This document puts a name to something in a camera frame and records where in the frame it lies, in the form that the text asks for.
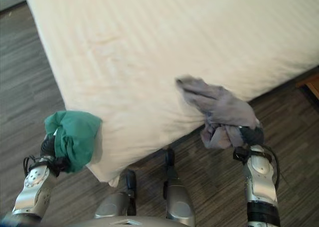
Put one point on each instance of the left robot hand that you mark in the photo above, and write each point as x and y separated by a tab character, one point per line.
47	145

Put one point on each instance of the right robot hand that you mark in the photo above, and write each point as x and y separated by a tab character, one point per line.
252	134

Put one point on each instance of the green cloth garment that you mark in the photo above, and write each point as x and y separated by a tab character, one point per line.
74	139

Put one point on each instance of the grey cloth garment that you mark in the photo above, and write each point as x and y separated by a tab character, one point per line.
216	104

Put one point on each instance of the white bed with striped sheet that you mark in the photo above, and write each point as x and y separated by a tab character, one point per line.
154	50

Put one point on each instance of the wooden furniture piece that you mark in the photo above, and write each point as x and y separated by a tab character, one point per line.
309	83

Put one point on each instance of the silver left robot leg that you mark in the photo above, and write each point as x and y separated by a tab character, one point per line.
117	202

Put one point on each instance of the silver robot torso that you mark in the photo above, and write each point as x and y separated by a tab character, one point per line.
129	222

